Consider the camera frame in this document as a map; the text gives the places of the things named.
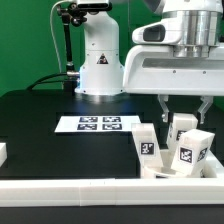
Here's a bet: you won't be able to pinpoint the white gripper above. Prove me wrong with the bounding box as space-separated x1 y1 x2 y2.
123 44 224 124

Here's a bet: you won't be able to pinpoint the white cable on pole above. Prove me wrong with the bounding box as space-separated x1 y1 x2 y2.
49 0 78 74

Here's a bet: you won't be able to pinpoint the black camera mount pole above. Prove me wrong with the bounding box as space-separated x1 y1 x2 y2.
57 3 87 94

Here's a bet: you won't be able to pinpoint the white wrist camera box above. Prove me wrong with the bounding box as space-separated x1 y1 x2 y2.
132 19 181 45

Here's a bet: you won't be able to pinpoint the white round stool seat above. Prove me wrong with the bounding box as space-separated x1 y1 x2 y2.
143 149 211 180

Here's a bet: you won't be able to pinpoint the white sheet with tags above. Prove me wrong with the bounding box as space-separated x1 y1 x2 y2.
55 115 140 133

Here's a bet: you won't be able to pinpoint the black cables at base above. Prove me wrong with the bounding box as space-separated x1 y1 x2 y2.
26 72 78 91

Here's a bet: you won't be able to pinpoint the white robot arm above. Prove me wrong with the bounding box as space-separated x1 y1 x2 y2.
75 0 224 100

